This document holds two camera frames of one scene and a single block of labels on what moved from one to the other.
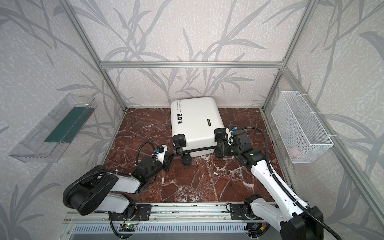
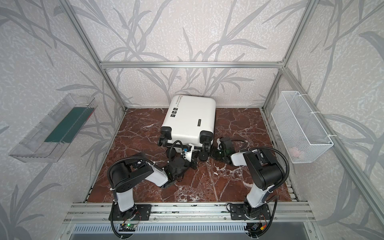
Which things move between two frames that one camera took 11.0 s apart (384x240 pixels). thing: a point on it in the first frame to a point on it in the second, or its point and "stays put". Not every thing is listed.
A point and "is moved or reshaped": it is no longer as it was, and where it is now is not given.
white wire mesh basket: [304, 137] stays put
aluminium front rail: [163, 213] stays put
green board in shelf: [70, 125] stays put
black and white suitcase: [197, 128] is moved or reshaped
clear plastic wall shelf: [45, 142] stays put
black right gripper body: [229, 145] to [218, 152]
